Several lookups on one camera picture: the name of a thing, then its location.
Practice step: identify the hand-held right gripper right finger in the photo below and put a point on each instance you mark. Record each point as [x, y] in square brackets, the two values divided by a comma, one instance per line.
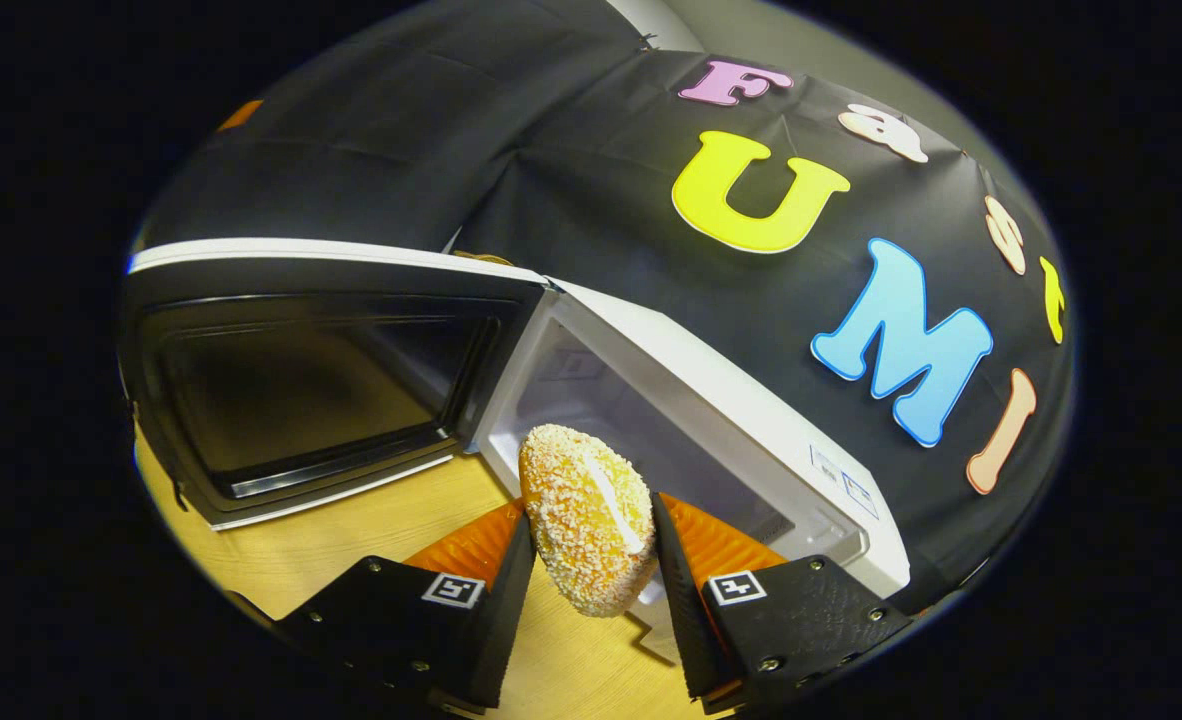
[686, 610]

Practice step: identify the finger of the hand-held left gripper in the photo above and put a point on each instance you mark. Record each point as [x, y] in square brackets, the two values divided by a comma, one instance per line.
[241, 114]

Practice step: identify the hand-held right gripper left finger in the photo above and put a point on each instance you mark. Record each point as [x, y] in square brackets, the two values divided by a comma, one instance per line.
[506, 620]

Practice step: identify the sesame-coated bread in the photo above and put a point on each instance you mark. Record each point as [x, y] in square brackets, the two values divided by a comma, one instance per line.
[581, 520]

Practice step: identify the white microwave oven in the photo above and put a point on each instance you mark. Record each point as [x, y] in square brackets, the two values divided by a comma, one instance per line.
[701, 380]

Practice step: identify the black backdrop cloth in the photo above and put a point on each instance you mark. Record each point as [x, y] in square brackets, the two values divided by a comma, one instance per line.
[601, 200]

